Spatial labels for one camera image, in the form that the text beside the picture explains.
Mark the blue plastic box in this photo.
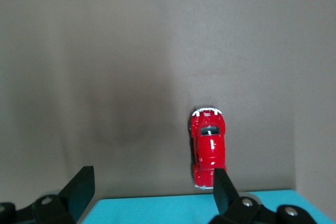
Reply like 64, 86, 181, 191
78, 189, 335, 224

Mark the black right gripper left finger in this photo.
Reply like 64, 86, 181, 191
0, 165, 95, 224

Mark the red beetle toy car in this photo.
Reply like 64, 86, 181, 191
190, 106, 227, 190

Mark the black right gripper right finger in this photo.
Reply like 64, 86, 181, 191
209, 168, 319, 224

